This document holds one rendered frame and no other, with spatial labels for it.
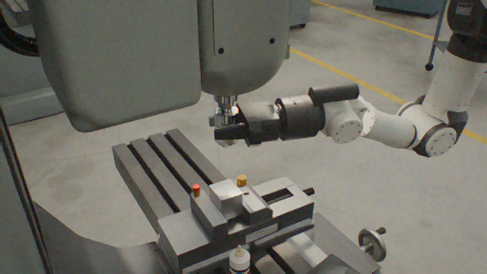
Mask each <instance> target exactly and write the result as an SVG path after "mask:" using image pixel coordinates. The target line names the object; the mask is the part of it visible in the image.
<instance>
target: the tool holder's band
mask: <svg viewBox="0 0 487 274"><path fill-rule="evenodd" d="M214 116H215V118H217V119H222V120H230V119H234V118H236V117H237V116H238V109H237V108H236V107H235V106H233V107H232V111H230V112H222V111H220V107H216V108H215V109H214Z"/></svg>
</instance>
